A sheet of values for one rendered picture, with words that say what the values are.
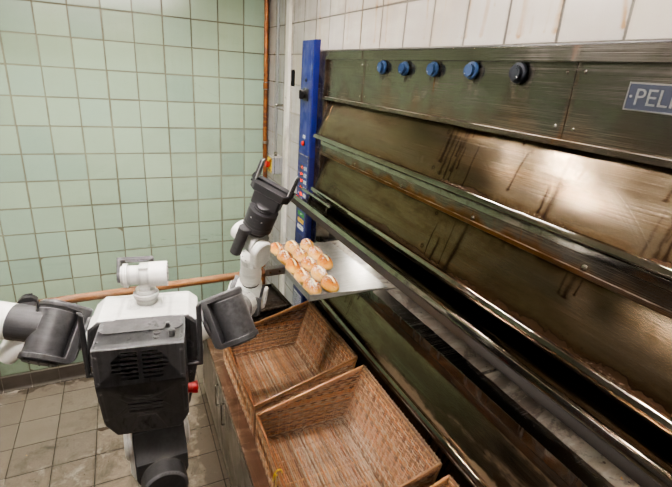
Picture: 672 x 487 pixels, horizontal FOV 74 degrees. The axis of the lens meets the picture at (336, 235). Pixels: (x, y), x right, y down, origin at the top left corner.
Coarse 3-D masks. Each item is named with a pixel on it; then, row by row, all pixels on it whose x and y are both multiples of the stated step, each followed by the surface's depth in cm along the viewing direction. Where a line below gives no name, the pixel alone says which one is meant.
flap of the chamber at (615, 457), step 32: (320, 224) 187; (352, 224) 194; (384, 256) 158; (448, 288) 142; (448, 320) 116; (480, 320) 122; (480, 352) 106; (512, 352) 106; (544, 352) 112; (576, 384) 99; (608, 416) 89; (640, 416) 92; (608, 448) 78; (640, 448) 80; (640, 480) 74
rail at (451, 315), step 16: (336, 224) 178; (352, 240) 163; (400, 272) 138; (416, 288) 129; (432, 304) 122; (464, 320) 113; (480, 336) 106; (496, 352) 102; (512, 368) 98; (528, 368) 95; (544, 384) 91; (560, 400) 87; (576, 416) 84; (592, 416) 83; (608, 432) 79; (624, 448) 76; (640, 464) 74; (656, 464) 73; (656, 480) 72
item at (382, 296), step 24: (408, 312) 168; (432, 336) 153; (456, 360) 141; (480, 384) 130; (504, 408) 121; (528, 432) 114; (552, 456) 107; (576, 456) 107; (576, 480) 102; (600, 480) 101
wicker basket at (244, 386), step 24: (288, 312) 235; (312, 312) 234; (264, 336) 234; (288, 336) 241; (312, 336) 230; (336, 336) 211; (240, 360) 229; (264, 360) 230; (288, 360) 231; (312, 360) 226; (336, 360) 208; (240, 384) 196; (264, 384) 212; (288, 384) 214; (312, 384) 188; (336, 384) 194; (264, 408) 181
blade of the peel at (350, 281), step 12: (324, 252) 217; (336, 252) 218; (300, 264) 202; (336, 264) 204; (348, 264) 205; (288, 276) 188; (336, 276) 192; (348, 276) 193; (360, 276) 194; (372, 276) 195; (300, 288) 177; (348, 288) 182; (360, 288) 183; (372, 288) 183; (312, 300) 171
